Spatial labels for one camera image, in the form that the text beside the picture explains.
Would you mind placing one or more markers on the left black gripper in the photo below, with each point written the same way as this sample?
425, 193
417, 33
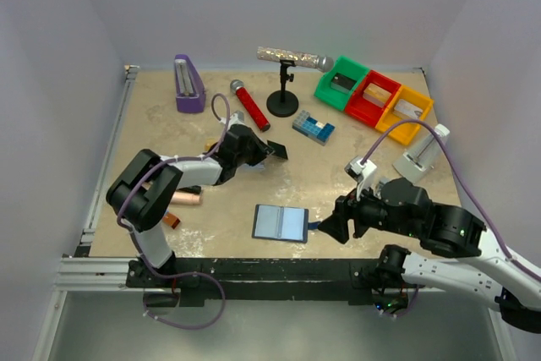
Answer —
262, 150

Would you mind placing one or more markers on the yellow plastic bin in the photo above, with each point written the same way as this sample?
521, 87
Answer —
404, 133

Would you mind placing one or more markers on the purple metronome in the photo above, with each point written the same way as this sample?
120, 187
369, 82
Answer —
190, 90

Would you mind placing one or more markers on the green plastic bin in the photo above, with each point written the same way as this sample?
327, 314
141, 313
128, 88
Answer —
348, 67

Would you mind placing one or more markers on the white metronome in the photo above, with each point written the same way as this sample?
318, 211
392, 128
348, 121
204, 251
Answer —
414, 163

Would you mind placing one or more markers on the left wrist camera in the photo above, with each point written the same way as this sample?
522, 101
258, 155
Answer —
236, 118

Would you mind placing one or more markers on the red plastic bin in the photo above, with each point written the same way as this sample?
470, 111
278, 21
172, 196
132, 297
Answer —
364, 111

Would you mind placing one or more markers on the orange and blue brick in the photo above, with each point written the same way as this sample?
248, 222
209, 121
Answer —
171, 220

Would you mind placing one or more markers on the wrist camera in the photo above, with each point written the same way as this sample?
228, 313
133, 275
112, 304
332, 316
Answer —
236, 118
362, 173

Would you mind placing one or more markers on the gold card in red bin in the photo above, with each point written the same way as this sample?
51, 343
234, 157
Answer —
376, 95

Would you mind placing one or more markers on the white card in yellow bin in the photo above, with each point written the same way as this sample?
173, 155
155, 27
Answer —
406, 110

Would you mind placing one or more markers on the black microphone stand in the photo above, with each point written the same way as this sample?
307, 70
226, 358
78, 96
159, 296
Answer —
283, 103

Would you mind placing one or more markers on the dark card in green bin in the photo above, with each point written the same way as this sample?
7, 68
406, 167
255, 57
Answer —
342, 83

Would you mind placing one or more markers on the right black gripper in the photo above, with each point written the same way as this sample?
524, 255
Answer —
349, 216

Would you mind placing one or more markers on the black VIP card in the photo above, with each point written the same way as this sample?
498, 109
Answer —
278, 150

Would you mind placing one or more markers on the navy blue card holder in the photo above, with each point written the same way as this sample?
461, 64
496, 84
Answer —
281, 223

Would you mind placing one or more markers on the red glitter microphone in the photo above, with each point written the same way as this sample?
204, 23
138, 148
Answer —
238, 89

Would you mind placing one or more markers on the blue toy brick block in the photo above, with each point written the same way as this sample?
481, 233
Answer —
311, 128

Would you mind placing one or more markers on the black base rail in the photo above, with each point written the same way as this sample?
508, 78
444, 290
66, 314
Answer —
354, 281

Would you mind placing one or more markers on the aluminium frame rail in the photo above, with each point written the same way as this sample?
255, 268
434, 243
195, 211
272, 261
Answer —
78, 272

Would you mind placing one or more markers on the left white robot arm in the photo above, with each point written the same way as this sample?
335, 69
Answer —
140, 196

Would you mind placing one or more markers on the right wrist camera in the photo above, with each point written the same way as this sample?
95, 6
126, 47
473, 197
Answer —
362, 173

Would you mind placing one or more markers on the gold VIP card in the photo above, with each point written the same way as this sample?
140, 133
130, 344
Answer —
209, 143

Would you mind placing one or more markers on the pink microphone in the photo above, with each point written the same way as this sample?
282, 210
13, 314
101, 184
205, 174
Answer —
185, 198

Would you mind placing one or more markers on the black microphone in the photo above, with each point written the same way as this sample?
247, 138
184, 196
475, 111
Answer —
191, 190

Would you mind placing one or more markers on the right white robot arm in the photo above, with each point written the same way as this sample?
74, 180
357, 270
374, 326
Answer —
467, 258

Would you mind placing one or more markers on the silver glitter microphone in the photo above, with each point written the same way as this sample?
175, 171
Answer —
303, 59

